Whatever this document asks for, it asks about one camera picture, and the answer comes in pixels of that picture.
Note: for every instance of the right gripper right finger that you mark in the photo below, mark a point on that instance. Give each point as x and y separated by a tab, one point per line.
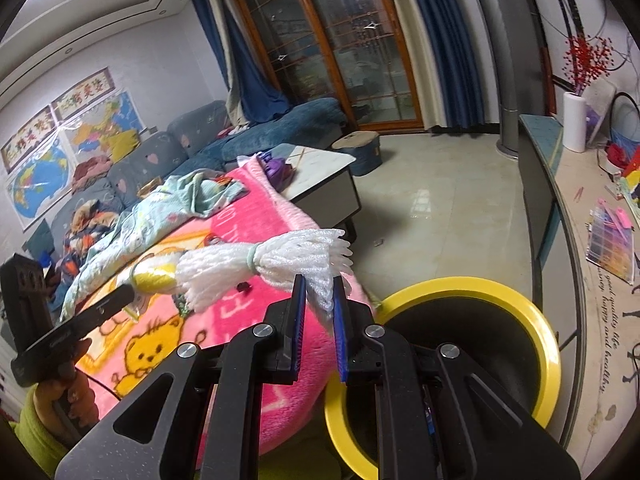
425	384

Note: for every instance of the white foam fruit net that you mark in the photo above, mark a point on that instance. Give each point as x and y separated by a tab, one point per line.
204	275

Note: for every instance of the green sleeve forearm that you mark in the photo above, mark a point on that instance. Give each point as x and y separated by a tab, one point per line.
42	446

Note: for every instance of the yellow rimmed black trash bin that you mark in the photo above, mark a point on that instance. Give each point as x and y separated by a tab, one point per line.
475	349

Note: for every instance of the left hand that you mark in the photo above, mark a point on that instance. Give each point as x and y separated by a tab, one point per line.
77	392

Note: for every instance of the pink cartoon fleece blanket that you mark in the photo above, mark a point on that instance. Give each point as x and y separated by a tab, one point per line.
128	346

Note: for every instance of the pile of clothes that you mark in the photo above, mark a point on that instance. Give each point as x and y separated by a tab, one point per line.
76	229

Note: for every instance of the world map poster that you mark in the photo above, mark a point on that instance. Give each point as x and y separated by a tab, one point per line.
40	181

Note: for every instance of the china map poster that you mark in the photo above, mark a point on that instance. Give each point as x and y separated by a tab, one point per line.
85	134

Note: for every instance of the light blue printed quilt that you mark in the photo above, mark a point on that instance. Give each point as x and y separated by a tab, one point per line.
198	195

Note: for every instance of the yellow cushion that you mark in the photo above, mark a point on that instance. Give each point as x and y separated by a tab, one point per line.
119	145

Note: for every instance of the bead colour tray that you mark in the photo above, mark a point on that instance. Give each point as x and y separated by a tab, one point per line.
610	245

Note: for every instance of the tv cabinet counter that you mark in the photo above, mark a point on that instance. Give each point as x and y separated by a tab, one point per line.
594	314

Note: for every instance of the white coffee table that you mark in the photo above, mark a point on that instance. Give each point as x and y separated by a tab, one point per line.
322	186

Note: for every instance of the blue fabric sofa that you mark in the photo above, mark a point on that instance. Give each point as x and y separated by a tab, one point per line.
192	141

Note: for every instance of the framed calligraphy picture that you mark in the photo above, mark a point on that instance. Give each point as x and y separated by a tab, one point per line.
83	94

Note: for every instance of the purple plastic item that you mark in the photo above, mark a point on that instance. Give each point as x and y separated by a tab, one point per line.
278	171

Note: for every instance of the blue round footstool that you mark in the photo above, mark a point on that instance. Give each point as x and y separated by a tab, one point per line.
364	147

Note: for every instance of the left blue curtain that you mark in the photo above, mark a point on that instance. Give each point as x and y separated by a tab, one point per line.
251	98

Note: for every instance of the blue curtain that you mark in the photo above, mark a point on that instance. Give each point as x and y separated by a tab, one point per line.
451	63
251	98

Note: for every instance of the red berry branches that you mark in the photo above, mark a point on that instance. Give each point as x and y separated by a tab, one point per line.
586	59

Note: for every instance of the right blue curtain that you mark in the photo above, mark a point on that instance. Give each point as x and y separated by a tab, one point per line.
451	63

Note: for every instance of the wooden glass sliding door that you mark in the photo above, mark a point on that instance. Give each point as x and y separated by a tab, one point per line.
353	50

